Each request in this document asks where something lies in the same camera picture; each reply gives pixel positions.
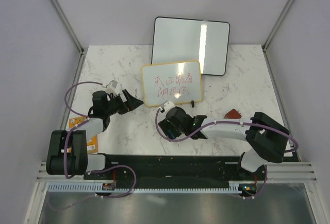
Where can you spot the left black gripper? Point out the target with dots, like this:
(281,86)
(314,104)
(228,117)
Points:
(132,103)

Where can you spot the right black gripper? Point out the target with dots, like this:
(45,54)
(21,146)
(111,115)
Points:
(165,125)

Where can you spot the small yellow-framed whiteboard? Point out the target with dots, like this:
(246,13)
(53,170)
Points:
(178,82)

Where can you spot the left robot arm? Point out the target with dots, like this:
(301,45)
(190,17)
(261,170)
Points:
(67,153)

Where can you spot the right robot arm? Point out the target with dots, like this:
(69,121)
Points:
(267,138)

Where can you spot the large black-framed whiteboard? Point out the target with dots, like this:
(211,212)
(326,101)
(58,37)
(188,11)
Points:
(178,39)

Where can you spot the red brown block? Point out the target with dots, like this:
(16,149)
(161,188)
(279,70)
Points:
(232,114)

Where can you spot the orange booklet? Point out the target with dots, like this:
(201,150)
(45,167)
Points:
(92,144)

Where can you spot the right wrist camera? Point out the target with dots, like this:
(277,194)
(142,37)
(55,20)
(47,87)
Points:
(166,106)

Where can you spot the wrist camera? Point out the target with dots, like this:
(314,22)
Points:
(166,106)
(114,87)

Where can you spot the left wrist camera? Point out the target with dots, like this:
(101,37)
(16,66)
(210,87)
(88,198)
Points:
(114,87)

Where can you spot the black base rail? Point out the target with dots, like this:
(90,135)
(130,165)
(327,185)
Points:
(178,171)

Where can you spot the white slotted cable duct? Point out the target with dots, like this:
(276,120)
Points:
(79,187)

